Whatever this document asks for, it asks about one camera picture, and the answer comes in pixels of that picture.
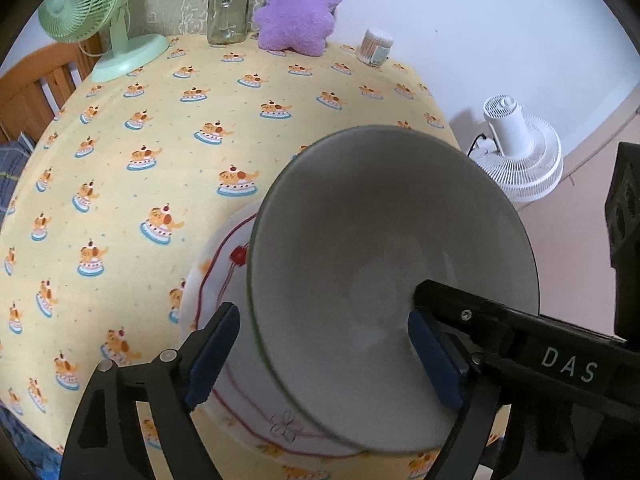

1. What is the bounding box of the blue checked bed sheet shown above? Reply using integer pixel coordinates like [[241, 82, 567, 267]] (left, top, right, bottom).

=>
[[0, 400, 66, 480]]

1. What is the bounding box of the glass jar with lid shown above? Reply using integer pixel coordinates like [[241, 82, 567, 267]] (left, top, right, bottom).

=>
[[207, 0, 254, 45]]

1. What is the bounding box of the floral ceramic bowl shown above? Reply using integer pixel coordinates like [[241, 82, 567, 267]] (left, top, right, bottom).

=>
[[246, 125, 540, 456]]

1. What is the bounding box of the red rimmed white plate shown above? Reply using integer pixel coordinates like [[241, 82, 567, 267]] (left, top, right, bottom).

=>
[[180, 205, 451, 461]]

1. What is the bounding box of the purple plush toy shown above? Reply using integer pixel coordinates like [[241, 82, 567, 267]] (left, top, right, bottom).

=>
[[251, 0, 347, 57]]

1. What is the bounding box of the white floor fan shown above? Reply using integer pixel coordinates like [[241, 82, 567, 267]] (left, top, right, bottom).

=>
[[470, 95, 564, 203]]

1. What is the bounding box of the yellow printed tablecloth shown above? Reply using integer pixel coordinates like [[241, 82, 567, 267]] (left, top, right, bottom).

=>
[[0, 35, 506, 480]]

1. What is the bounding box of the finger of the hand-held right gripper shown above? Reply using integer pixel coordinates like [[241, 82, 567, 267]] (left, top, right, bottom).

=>
[[411, 280, 523, 365]]

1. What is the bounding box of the green table fan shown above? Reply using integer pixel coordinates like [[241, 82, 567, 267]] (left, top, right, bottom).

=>
[[39, 0, 171, 83]]

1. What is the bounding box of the wooden bed headboard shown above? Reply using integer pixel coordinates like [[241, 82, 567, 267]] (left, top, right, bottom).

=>
[[0, 42, 98, 143]]

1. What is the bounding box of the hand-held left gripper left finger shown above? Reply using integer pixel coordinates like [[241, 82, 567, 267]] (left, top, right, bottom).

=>
[[59, 301, 242, 480]]

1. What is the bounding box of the grey plaid pillow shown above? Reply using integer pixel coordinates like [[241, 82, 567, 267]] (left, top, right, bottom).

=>
[[0, 140, 36, 211]]

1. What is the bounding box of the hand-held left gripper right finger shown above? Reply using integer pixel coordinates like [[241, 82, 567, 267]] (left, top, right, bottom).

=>
[[407, 309, 511, 480]]

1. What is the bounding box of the toothpick holder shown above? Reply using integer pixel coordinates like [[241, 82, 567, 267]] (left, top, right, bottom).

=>
[[356, 28, 396, 67]]

